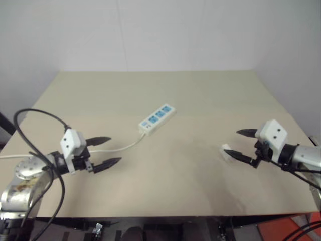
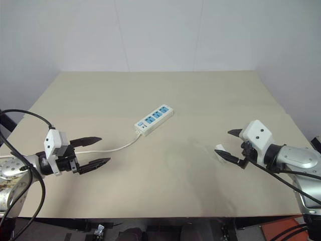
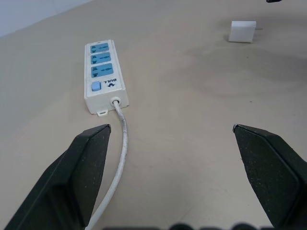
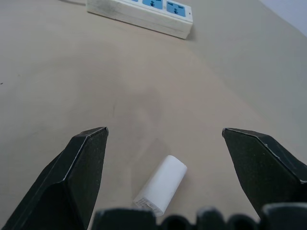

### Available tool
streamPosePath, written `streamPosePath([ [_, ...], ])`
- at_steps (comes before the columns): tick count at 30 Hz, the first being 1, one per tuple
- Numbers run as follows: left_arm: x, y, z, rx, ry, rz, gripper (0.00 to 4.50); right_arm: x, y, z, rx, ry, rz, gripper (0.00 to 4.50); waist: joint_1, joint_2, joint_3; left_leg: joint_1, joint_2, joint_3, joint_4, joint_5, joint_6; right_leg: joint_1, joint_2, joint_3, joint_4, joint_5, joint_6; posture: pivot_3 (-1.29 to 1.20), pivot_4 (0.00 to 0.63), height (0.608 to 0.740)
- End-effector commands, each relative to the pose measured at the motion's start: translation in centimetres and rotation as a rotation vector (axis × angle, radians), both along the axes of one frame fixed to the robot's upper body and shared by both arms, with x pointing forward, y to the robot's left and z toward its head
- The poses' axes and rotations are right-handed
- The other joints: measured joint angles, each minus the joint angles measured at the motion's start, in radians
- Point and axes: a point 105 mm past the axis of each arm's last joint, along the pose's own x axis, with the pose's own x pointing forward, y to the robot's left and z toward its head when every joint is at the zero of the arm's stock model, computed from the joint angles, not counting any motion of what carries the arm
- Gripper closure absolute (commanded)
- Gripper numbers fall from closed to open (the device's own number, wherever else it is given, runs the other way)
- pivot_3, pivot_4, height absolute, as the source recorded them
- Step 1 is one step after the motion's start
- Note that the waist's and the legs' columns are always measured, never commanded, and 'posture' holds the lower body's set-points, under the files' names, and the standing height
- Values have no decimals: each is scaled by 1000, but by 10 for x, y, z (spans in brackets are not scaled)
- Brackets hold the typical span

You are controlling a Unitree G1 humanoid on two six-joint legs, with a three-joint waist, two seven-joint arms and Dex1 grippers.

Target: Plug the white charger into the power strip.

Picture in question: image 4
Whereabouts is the white power strip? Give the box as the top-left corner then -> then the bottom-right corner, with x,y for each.
86,0 -> 194,40

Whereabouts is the white power adapter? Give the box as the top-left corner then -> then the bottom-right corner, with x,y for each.
133,155 -> 188,218

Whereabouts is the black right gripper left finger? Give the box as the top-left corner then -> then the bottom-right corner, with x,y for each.
0,126 -> 109,230

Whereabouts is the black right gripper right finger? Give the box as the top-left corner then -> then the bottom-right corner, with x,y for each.
222,127 -> 307,220

